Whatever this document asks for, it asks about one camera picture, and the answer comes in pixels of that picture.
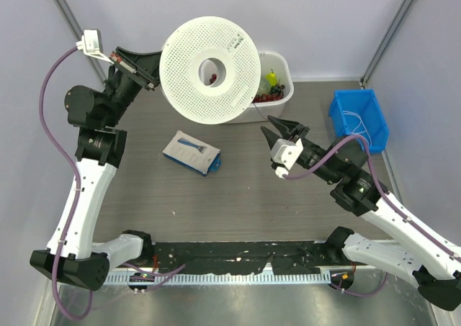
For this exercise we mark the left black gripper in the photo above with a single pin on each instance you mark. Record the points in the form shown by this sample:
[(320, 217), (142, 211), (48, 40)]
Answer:
[(145, 65)]

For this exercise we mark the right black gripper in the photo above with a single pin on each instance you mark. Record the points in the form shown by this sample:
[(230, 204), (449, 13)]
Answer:
[(289, 128)]

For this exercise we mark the white perforated filament spool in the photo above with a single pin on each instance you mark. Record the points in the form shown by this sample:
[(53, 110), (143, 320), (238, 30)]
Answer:
[(196, 50)]

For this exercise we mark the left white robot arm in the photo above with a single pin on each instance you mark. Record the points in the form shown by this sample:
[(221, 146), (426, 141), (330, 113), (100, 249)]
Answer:
[(71, 256)]

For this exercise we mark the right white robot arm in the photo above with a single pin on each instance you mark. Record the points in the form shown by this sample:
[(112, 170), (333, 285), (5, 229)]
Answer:
[(427, 261)]

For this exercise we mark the dark red grape bunch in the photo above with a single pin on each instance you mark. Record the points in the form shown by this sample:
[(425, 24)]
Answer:
[(262, 98)]

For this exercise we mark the dark blue grapes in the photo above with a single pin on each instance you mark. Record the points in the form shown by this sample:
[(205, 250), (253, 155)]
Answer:
[(277, 89)]

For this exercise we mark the yellow green pear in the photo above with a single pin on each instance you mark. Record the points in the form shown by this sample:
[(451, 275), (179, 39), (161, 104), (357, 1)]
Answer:
[(272, 78)]

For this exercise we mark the white plastic fruit basket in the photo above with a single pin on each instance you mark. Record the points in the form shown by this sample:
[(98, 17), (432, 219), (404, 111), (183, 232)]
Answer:
[(258, 112)]

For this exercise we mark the blue plastic storage bin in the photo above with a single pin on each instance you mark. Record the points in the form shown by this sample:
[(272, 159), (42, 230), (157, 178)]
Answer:
[(357, 112)]

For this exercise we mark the blue razor package box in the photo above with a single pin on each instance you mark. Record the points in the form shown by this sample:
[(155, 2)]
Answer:
[(193, 154)]

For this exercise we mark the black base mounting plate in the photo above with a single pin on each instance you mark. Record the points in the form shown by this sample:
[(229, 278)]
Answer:
[(244, 258)]

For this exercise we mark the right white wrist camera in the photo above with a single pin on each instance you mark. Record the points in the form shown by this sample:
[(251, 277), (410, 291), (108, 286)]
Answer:
[(284, 154)]

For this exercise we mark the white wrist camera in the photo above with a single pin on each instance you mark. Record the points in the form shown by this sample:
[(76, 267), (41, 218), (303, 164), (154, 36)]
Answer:
[(284, 154), (91, 45)]

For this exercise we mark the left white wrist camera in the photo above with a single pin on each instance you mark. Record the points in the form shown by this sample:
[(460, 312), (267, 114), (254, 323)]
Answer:
[(91, 45)]

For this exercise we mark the white slotted cable duct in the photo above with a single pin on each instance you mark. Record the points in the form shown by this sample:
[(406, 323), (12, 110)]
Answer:
[(119, 278)]

